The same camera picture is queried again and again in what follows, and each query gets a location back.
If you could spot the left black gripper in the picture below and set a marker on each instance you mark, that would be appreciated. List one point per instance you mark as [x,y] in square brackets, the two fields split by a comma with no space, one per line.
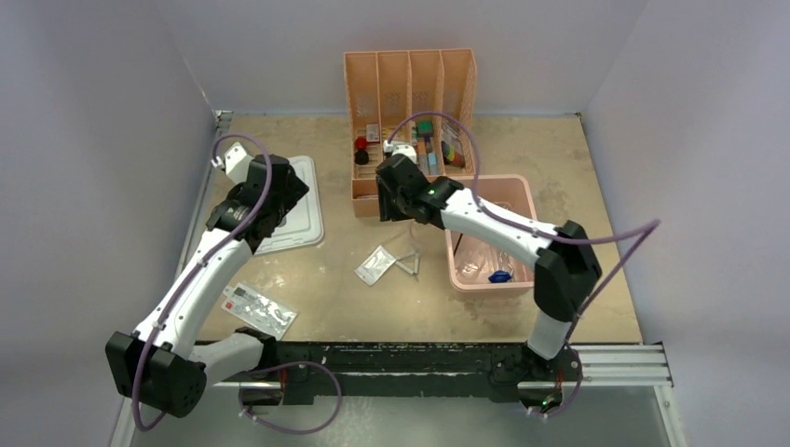
[294,191]

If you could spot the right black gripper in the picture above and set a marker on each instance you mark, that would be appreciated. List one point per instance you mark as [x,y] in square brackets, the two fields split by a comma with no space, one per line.
[388,211]

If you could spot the small clear glass beaker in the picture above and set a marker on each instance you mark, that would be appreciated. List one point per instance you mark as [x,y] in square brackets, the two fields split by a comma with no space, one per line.
[468,269]

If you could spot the metal crucible tongs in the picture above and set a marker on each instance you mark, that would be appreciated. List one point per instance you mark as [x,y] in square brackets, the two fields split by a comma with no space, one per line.
[501,261]

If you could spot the blue plastic clip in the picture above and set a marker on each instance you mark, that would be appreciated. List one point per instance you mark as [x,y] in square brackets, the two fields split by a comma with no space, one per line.
[500,276]

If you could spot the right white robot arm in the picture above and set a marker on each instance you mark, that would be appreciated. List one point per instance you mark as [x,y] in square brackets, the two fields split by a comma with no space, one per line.
[564,265]

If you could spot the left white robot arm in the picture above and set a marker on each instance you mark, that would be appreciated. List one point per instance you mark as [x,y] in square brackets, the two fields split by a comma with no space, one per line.
[160,363]

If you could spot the white plastic bin lid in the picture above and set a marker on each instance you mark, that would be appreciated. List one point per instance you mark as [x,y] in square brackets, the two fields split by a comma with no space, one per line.
[302,226]

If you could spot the red and black bottle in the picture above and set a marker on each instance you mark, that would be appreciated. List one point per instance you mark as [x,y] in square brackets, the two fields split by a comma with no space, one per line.
[361,156]

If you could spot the colourful item packet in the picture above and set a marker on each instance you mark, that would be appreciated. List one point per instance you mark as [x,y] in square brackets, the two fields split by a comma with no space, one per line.
[452,149]

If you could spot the green cube block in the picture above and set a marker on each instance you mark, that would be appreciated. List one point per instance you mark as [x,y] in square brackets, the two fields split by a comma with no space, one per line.
[424,129]

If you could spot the white foil sachet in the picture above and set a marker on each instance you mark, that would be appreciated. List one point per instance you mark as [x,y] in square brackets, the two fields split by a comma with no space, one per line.
[375,266]

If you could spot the clay pipe triangle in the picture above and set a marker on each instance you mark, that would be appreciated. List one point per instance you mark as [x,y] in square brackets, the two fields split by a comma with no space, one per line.
[409,263]

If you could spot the orange plastic file organizer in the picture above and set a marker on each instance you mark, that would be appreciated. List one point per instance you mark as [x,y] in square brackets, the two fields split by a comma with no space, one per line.
[388,92]

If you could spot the pink plastic bin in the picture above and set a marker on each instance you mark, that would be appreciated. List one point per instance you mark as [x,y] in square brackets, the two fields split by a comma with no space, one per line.
[510,192]

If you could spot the plastic packet with red label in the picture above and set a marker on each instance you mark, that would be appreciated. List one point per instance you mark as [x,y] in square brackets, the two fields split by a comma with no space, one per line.
[258,311]

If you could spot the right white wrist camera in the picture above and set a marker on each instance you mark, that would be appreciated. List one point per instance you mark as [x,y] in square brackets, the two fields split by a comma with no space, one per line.
[411,156]

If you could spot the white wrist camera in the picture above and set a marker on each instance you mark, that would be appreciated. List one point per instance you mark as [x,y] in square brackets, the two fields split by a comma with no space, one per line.
[411,156]
[234,163]

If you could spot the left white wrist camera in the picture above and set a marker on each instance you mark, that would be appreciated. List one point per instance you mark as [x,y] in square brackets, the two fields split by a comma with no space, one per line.
[234,163]

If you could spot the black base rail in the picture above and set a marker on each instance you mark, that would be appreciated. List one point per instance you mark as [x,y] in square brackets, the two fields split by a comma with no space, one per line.
[502,372]

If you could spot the aluminium frame rail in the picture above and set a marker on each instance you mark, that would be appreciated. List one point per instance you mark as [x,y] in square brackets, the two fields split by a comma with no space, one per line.
[624,365]

